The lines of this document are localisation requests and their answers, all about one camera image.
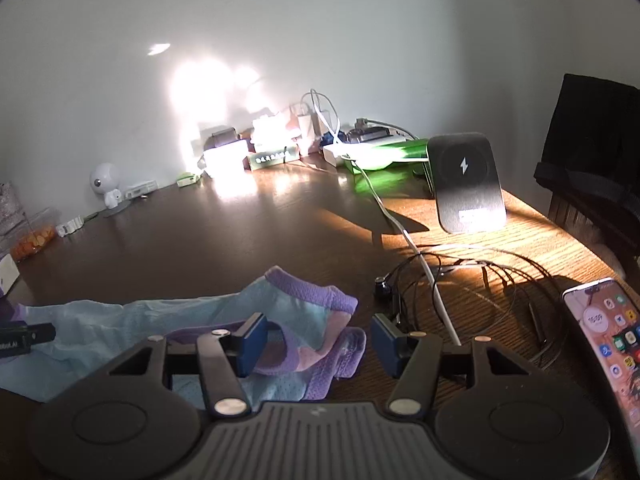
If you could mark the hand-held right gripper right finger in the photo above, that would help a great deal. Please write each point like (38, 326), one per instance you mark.
(390, 347)

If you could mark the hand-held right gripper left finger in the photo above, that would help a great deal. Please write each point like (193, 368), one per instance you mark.
(252, 345)

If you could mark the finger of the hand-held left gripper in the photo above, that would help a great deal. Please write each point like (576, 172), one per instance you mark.
(30, 333)

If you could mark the pastel pink blue purple garment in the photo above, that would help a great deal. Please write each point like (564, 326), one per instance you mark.
(150, 320)

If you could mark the purple white tissue pack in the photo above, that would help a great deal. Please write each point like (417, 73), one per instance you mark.
(7, 272)

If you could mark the clear plastic box orange snacks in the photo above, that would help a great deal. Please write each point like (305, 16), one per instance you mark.
(35, 240)

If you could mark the white clip holder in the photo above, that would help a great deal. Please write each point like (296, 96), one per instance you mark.
(70, 226)

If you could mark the pale textured vase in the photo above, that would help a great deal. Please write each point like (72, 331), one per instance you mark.
(7, 210)

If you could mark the white round-headed robot figure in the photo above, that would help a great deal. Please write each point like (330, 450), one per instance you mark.
(105, 177)

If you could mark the white rectangular device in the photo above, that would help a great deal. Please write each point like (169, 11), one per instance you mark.
(141, 190)

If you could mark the white box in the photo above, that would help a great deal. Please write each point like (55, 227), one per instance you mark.
(225, 160)

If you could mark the teal box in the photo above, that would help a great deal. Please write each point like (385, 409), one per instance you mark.
(272, 158)

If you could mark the green box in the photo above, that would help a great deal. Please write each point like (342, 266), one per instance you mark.
(395, 152)

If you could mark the white power strip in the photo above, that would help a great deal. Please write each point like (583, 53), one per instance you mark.
(340, 152)

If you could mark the dark grey charger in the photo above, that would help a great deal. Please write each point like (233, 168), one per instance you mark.
(223, 139)

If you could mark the dark power bank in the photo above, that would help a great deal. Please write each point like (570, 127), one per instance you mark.
(375, 136)

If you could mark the smartphone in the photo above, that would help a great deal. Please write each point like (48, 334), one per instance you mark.
(605, 345)

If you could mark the blue ribbon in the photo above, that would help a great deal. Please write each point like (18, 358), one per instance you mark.
(332, 139)

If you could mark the white wall charger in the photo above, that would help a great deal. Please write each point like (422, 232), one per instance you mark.
(306, 125)

